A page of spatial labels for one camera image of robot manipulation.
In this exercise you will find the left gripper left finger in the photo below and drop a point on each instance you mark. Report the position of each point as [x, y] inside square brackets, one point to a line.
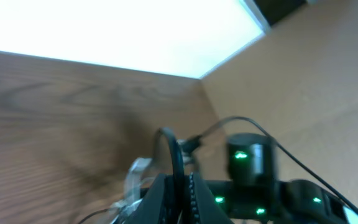
[152, 209]

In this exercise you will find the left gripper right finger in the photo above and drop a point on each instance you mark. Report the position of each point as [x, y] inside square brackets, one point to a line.
[203, 207]

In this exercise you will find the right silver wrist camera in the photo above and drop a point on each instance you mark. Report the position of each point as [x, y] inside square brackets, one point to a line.
[187, 147]

